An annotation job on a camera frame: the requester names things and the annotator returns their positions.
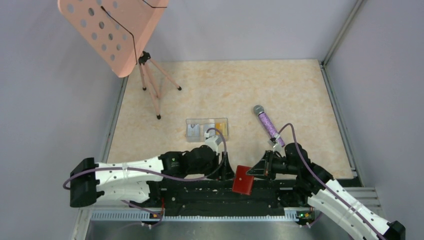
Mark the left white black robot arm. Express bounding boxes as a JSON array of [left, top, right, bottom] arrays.
[[63, 145, 235, 208]]

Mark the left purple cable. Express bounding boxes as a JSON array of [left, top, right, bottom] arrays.
[[62, 127, 228, 191]]

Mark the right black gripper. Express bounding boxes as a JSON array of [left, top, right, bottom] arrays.
[[246, 149, 299, 180]]

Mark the aluminium frame rail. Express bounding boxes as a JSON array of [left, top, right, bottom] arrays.
[[79, 187, 382, 222]]

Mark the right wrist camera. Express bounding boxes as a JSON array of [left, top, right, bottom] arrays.
[[268, 135, 284, 152]]

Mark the silver credit card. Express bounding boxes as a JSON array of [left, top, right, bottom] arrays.
[[186, 124, 200, 138]]

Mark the purple cable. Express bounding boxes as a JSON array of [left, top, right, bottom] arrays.
[[62, 127, 228, 191], [276, 123, 388, 240]]

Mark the white credit card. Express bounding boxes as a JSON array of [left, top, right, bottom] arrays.
[[202, 123, 215, 135]]

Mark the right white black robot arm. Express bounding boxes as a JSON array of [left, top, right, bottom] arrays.
[[246, 143, 406, 240]]

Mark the yellow credit card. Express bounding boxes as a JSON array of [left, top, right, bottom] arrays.
[[215, 122, 228, 137]]

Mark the purple glitter microphone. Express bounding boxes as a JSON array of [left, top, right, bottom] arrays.
[[253, 105, 285, 146]]

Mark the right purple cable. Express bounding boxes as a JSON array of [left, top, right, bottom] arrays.
[[276, 123, 388, 240]]

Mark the clear plastic card tray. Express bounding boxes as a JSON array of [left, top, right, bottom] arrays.
[[185, 117, 229, 143]]

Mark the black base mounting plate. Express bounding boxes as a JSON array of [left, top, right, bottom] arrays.
[[131, 179, 310, 217]]

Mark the pink perforated music stand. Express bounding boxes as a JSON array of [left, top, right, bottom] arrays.
[[57, 0, 182, 119]]

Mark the red leather card holder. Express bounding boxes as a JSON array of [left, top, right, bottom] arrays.
[[232, 165, 254, 196]]

